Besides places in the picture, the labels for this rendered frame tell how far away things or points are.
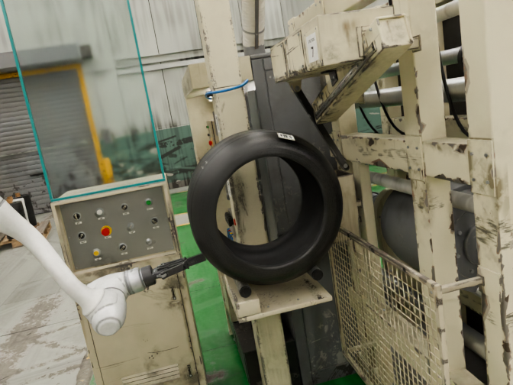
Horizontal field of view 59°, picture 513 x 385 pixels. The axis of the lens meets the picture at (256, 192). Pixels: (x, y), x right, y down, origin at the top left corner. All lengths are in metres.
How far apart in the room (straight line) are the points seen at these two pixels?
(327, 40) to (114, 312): 1.07
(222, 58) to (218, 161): 0.55
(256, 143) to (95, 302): 0.75
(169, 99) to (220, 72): 8.91
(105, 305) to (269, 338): 0.91
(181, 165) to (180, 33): 2.99
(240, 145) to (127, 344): 1.35
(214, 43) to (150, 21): 9.12
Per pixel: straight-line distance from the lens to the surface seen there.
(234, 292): 1.80
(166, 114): 10.83
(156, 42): 11.00
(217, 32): 1.97
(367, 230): 2.13
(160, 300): 2.43
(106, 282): 1.71
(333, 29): 1.42
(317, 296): 1.80
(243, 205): 1.99
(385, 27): 1.39
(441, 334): 1.41
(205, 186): 1.56
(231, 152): 1.56
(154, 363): 2.58
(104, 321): 1.55
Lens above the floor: 1.55
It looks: 11 degrees down
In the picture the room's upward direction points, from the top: 9 degrees counter-clockwise
